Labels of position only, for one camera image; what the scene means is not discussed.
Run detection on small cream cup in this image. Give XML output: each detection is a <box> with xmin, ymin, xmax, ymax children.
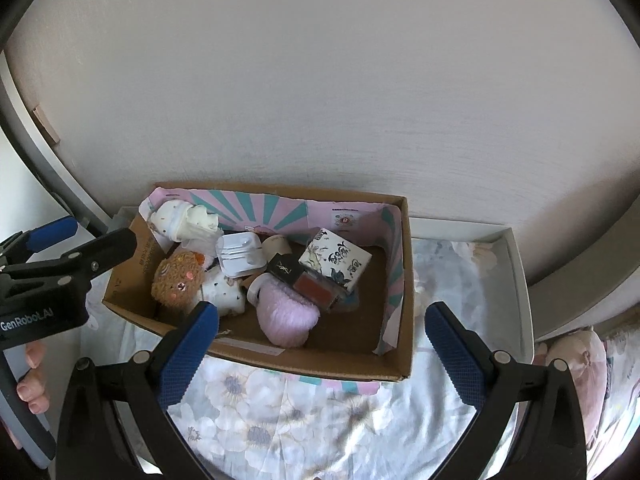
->
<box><xmin>261</xmin><ymin>234</ymin><xmax>293</xmax><ymax>266</ymax></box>

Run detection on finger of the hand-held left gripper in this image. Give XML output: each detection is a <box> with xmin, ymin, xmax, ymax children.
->
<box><xmin>0</xmin><ymin>216</ymin><xmax>78</xmax><ymax>267</ymax></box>
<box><xmin>15</xmin><ymin>228</ymin><xmax>138</xmax><ymax>286</ymax></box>

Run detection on person's left hand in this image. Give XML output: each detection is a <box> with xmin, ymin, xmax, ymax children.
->
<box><xmin>17</xmin><ymin>342</ymin><xmax>51</xmax><ymax>413</ymax></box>

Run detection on small wooden block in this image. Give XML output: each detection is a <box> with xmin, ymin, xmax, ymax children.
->
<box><xmin>31</xmin><ymin>105</ymin><xmax>62</xmax><ymax>143</ymax></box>

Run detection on brown plush toy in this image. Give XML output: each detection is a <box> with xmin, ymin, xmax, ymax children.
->
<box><xmin>151</xmin><ymin>250</ymin><xmax>207</xmax><ymax>311</ymax></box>

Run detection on floral bed sheet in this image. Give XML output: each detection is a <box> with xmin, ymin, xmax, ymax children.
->
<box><xmin>82</xmin><ymin>237</ymin><xmax>501</xmax><ymax>480</ymax></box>

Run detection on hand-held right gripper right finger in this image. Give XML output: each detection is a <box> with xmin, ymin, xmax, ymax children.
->
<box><xmin>424</xmin><ymin>301</ymin><xmax>588</xmax><ymax>480</ymax></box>

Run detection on pink printed cardboard box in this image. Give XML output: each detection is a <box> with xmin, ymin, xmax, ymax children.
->
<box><xmin>101</xmin><ymin>182</ymin><xmax>413</xmax><ymax>383</ymax></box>

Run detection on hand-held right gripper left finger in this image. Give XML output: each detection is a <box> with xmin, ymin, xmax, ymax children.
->
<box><xmin>54</xmin><ymin>301</ymin><xmax>221</xmax><ymax>480</ymax></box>

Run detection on pink fuzzy sock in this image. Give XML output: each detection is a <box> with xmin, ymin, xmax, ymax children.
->
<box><xmin>247</xmin><ymin>277</ymin><xmax>321</xmax><ymax>350</ymax></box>

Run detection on black and red box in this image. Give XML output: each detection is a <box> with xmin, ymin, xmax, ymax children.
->
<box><xmin>265</xmin><ymin>252</ymin><xmax>351</xmax><ymax>313</ymax></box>

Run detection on beige plush toy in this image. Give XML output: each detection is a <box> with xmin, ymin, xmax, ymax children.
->
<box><xmin>545</xmin><ymin>330</ymin><xmax>608</xmax><ymax>386</ymax></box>

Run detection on white earphone case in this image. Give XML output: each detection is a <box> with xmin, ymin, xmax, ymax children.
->
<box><xmin>216</xmin><ymin>231</ymin><xmax>266</xmax><ymax>278</ymax></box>

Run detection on grey door frame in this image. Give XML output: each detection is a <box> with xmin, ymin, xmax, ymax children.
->
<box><xmin>0</xmin><ymin>50</ymin><xmax>113</xmax><ymax>233</ymax></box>

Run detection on white printed small box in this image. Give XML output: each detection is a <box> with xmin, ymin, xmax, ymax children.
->
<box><xmin>298</xmin><ymin>227</ymin><xmax>373</xmax><ymax>293</ymax></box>

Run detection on white spotted plush toy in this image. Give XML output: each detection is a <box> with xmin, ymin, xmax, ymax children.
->
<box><xmin>200</xmin><ymin>266</ymin><xmax>248</xmax><ymax>317</ymax></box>

